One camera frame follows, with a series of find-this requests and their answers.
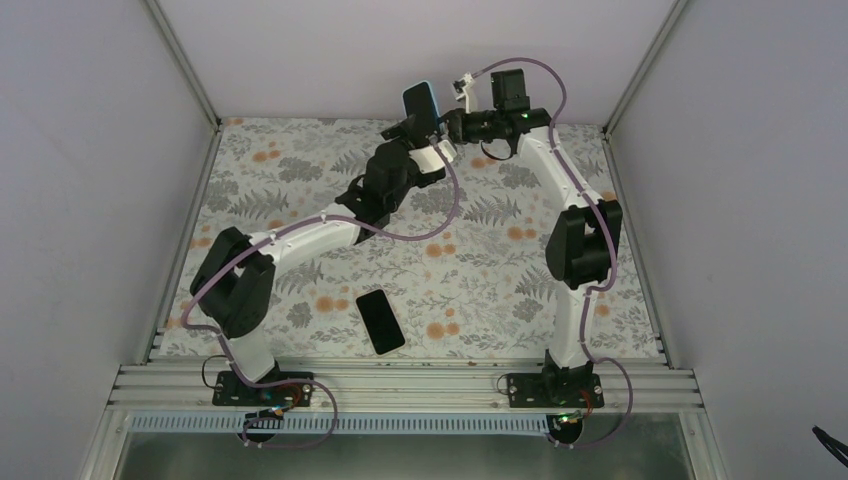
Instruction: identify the black phone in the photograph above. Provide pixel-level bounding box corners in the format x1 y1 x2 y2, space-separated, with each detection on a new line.
402 83 440 150

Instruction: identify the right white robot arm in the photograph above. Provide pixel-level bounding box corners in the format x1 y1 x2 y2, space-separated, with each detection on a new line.
442 69 623 408

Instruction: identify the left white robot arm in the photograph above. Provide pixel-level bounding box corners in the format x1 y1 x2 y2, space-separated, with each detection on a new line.
180 117 457 405

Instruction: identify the floral patterned mat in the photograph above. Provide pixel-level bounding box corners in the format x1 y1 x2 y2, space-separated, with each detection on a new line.
162 117 664 362

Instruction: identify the black object at corner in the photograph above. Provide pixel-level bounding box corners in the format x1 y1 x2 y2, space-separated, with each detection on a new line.
811 425 848 467

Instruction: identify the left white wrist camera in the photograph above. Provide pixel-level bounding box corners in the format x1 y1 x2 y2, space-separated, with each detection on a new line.
409 140 457 174

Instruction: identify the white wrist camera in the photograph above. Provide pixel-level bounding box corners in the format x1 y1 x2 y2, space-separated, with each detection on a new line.
409 140 457 174
452 72 478 114

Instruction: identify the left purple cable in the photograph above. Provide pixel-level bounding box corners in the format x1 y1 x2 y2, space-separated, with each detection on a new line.
180 135 461 392

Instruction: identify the purple cable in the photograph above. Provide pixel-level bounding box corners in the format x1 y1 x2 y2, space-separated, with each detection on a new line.
180 135 461 392
463 57 635 449

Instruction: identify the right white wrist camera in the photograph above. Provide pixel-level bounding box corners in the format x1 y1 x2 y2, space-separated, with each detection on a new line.
452 72 478 114

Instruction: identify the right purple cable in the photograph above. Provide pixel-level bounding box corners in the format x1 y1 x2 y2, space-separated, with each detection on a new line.
463 57 635 449

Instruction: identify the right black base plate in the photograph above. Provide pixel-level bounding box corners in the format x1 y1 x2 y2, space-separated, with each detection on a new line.
506 372 606 409

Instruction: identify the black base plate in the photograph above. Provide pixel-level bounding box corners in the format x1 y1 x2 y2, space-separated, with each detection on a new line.
211 371 312 408
506 372 606 409

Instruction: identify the white slotted cable duct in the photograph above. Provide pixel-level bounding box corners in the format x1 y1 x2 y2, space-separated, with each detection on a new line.
129 414 564 436

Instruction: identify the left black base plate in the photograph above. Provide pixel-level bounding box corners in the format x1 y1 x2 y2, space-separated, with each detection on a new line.
211 371 312 408

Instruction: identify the aluminium mounting rail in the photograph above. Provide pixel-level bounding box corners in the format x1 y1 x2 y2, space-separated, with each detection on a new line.
107 348 704 413

